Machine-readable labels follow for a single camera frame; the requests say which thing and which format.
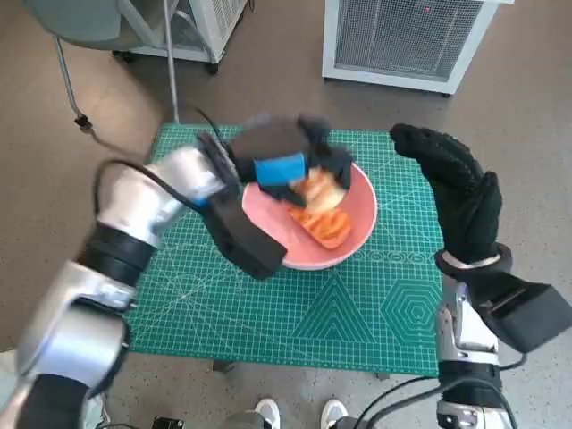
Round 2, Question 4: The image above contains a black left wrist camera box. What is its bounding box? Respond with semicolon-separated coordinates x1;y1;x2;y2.
205;191;288;281

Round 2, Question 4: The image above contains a large white mesh cabinet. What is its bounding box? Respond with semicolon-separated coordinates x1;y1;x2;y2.
321;0;515;97

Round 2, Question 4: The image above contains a white wheeled mesh cabinet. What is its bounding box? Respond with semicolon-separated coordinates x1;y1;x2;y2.
111;0;251;75

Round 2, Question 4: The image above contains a silver metal pole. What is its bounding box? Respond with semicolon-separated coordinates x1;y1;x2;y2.
163;0;181;124

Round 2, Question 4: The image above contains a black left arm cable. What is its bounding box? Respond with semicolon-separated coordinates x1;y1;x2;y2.
91;103;224;224

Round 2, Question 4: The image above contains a green cutting mat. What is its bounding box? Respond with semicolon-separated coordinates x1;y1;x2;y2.
120;123;443;374

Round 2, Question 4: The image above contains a round toy bread bun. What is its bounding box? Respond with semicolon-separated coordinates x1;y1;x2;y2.
290;167;348;211

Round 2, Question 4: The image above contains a pink bowl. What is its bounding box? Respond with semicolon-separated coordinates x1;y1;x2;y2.
240;160;379;271

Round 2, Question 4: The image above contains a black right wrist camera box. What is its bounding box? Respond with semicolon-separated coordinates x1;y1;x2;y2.
473;272;572;354

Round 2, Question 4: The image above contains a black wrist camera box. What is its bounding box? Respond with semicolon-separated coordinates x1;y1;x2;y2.
205;191;288;281
473;272;572;354

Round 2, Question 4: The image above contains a long striped toy bread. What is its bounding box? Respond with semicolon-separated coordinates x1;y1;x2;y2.
288;205;353;250

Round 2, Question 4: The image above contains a white shoe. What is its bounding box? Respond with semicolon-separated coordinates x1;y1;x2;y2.
254;399;282;429
321;400;349;429

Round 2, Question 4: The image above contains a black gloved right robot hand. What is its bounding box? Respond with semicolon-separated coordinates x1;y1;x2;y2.
389;123;504;269

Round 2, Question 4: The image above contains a grey chair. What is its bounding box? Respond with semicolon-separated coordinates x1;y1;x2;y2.
21;0;148;130

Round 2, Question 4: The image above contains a thin black right camera cable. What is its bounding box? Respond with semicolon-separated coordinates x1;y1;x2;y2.
500;352;528;372

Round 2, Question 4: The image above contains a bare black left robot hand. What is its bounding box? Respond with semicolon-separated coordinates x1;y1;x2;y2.
227;114;357;209

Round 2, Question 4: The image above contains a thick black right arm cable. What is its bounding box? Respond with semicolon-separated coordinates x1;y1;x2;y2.
357;377;515;429

